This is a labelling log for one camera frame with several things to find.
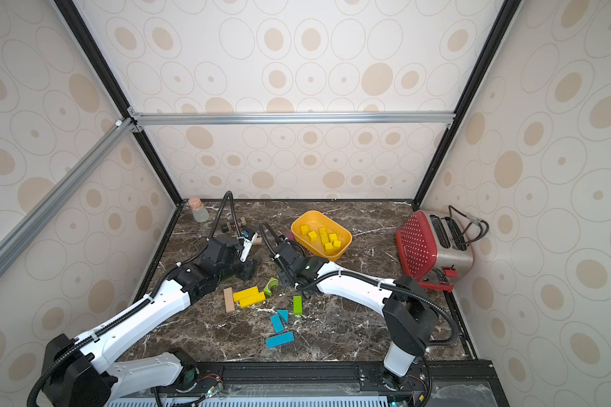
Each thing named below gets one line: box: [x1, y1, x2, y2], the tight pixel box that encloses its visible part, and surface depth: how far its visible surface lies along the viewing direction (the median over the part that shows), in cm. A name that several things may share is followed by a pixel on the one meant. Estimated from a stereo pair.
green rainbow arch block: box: [263, 277, 280, 296], surface depth 93 cm
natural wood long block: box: [223, 286, 236, 313], surface depth 89 cm
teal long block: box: [265, 331, 295, 349], surface depth 83 cm
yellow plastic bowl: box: [290, 210, 353, 263], surface depth 108 cm
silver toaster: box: [420, 210, 475, 286], surface depth 86 cm
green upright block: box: [292, 295, 303, 316], surface depth 87 cm
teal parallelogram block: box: [269, 313, 285, 335], surface depth 85 cm
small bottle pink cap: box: [188, 196, 210, 224], surface depth 114 cm
